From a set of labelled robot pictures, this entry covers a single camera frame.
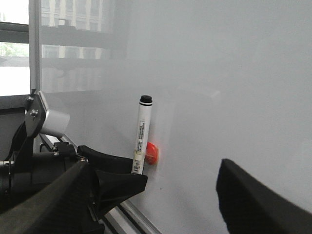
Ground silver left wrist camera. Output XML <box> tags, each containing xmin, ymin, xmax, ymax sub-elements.
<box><xmin>24</xmin><ymin>91</ymin><xmax>70</xmax><ymax>137</ymax></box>

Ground white whiteboard with aluminium frame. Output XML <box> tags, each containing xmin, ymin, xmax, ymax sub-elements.
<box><xmin>29</xmin><ymin>0</ymin><xmax>312</xmax><ymax>234</ymax></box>

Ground white marker with black cap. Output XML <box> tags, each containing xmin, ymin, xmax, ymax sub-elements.
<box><xmin>131</xmin><ymin>95</ymin><xmax>153</xmax><ymax>175</ymax></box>

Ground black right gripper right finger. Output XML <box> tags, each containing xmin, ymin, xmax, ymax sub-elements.
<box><xmin>216</xmin><ymin>159</ymin><xmax>312</xmax><ymax>234</ymax></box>

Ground white metal stand frame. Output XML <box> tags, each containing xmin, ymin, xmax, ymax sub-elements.
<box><xmin>0</xmin><ymin>95</ymin><xmax>156</xmax><ymax>234</ymax></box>

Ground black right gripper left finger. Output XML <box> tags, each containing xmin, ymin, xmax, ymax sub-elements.
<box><xmin>0</xmin><ymin>160</ymin><xmax>93</xmax><ymax>234</ymax></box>

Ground red round magnet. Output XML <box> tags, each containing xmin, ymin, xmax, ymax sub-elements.
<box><xmin>145</xmin><ymin>142</ymin><xmax>159</xmax><ymax>165</ymax></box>

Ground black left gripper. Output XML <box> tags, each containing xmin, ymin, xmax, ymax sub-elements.
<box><xmin>31</xmin><ymin>142</ymin><xmax>148</xmax><ymax>217</ymax></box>

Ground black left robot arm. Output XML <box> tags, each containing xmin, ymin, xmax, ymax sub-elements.
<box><xmin>0</xmin><ymin>123</ymin><xmax>148</xmax><ymax>215</ymax></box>

